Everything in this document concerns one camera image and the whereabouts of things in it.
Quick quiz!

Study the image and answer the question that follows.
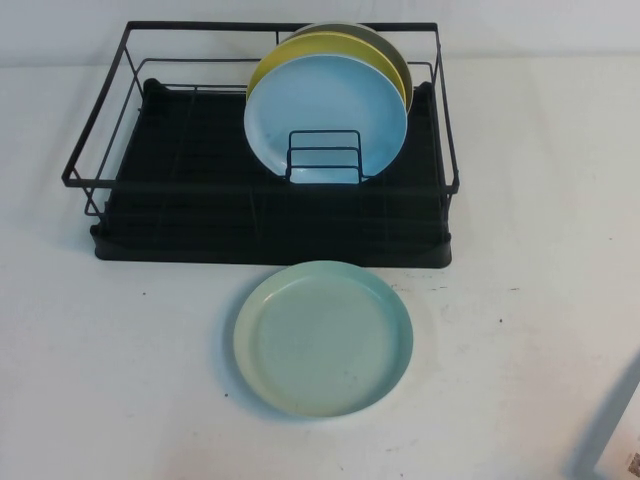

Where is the white paper sheet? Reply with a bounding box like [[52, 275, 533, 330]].
[[597, 399, 640, 480]]

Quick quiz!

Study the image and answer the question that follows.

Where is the black wire dish rack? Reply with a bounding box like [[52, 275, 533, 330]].
[[60, 19, 460, 219]]

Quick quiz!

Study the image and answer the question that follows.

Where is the black plastic drip tray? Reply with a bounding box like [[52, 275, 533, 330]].
[[89, 77, 454, 267]]

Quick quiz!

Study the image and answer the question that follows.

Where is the olive grey plate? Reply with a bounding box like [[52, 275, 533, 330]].
[[288, 21, 415, 114]]

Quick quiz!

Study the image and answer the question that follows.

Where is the yellow plate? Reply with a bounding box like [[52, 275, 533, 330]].
[[246, 32, 409, 114]]

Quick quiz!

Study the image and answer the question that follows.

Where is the mint green plate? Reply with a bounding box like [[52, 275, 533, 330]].
[[233, 259, 415, 420]]

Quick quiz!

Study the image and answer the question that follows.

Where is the light blue plate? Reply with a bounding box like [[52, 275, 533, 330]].
[[243, 54, 409, 184]]

